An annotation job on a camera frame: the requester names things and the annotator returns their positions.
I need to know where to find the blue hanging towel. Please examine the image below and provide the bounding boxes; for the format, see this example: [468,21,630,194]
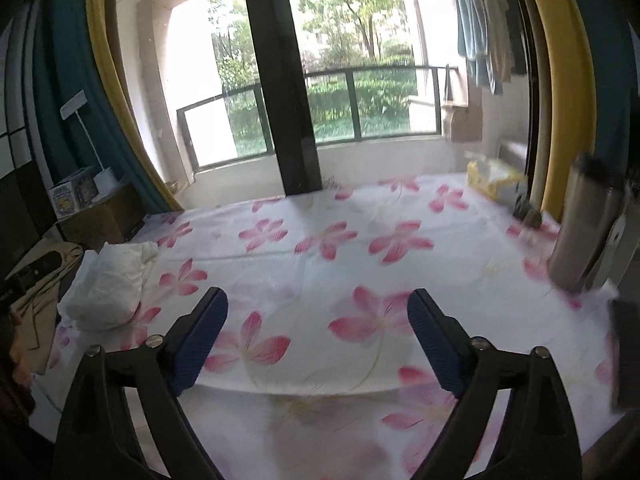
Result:
[452,0,503,95]

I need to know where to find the steel thermos bottle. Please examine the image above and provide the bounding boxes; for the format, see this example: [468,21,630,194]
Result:
[547,152,633,293]

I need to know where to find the brown cardboard nightstand box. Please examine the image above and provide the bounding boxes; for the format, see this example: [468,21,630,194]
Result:
[59,182,148,252]

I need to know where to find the floral tablecloth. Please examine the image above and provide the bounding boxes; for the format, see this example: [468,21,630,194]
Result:
[30,172,623,480]

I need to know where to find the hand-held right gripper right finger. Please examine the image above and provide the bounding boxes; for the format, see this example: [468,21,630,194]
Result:
[407,288,583,480]

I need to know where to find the black cloth item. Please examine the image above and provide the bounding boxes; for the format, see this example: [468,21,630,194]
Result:
[22,252,68,281]

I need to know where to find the black smartphone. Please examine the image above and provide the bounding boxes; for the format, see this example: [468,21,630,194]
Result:
[607,299,640,413]

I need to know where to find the white desk lamp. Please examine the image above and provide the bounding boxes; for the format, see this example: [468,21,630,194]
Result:
[60,89,117,196]

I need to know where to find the balcony cardboard box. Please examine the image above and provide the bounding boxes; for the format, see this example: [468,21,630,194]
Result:
[442,101,485,143]

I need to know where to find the bundled white garment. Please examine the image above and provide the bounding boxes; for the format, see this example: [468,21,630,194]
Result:
[59,241,162,332]

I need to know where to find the beige hanging garment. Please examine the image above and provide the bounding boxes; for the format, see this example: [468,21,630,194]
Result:
[482,0,516,83]

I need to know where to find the yellow tissue box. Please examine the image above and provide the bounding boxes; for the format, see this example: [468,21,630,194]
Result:
[466,157,528,201]

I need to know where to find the small printed box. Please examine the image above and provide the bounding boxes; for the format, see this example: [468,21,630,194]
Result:
[49,166,99,220]

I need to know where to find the dark green hanging garment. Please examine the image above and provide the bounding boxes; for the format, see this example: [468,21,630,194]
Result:
[502,0,528,76]

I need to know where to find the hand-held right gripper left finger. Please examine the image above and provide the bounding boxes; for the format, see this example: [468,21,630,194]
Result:
[52,286,229,480]

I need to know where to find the beige cloth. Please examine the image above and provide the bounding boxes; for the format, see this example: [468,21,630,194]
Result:
[12,242,86,376]

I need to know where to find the white air conditioner unit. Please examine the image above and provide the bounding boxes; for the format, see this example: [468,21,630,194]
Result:
[497,139,531,173]

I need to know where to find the balcony railing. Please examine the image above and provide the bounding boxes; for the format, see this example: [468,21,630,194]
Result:
[176,64,458,173]

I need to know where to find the yellow curtain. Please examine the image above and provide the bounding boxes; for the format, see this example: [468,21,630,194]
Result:
[85,0,186,211]
[517,0,598,223]

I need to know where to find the dark window frame pillar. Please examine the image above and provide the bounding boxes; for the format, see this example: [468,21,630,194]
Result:
[240,0,323,196]

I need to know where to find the blue curtain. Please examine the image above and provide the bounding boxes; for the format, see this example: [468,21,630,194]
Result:
[560,0,633,181]
[30,0,171,213]

